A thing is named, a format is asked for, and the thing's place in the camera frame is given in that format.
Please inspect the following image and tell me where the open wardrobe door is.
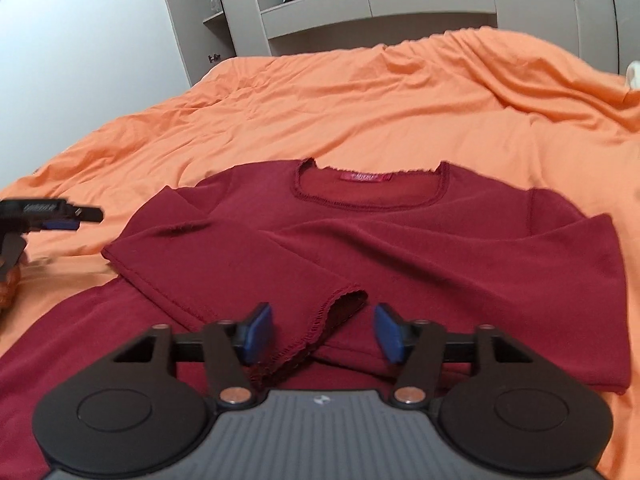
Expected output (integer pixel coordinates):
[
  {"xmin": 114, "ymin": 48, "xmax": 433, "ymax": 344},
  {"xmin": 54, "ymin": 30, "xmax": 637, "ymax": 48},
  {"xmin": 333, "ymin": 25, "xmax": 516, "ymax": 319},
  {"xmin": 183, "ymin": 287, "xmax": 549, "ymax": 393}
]
[{"xmin": 165, "ymin": 0, "xmax": 235, "ymax": 84}]

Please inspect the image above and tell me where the white cream garment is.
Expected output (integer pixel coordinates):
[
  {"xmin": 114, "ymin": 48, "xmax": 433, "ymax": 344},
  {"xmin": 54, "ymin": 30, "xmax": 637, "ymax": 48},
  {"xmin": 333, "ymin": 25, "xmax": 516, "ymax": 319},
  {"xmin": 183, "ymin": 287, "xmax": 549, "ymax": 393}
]
[{"xmin": 626, "ymin": 61, "xmax": 640, "ymax": 90}]

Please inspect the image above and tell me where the dark red knit top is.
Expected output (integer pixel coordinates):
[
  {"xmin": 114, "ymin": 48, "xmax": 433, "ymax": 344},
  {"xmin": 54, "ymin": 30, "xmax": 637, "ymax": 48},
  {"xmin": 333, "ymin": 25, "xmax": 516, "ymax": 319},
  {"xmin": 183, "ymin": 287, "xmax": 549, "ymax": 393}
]
[{"xmin": 1, "ymin": 159, "xmax": 631, "ymax": 479}]

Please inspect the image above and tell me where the beige built-in wardrobe unit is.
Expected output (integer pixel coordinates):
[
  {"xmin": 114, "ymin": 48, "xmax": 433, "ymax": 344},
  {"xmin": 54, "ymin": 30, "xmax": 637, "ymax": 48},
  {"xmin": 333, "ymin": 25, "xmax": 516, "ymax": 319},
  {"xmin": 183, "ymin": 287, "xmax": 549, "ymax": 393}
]
[{"xmin": 155, "ymin": 0, "xmax": 626, "ymax": 86}]

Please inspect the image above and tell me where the person left hand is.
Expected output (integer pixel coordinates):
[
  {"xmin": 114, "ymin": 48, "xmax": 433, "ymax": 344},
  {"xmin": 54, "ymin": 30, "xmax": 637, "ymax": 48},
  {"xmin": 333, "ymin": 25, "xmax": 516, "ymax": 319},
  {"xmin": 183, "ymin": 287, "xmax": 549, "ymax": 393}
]
[{"xmin": 0, "ymin": 264, "xmax": 22, "ymax": 311}]

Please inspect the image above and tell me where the orange bed cover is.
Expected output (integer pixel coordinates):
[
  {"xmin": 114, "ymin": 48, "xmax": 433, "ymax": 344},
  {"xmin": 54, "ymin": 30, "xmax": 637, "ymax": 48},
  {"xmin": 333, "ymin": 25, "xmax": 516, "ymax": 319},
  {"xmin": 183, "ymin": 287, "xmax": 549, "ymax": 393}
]
[{"xmin": 1, "ymin": 27, "xmax": 639, "ymax": 479}]

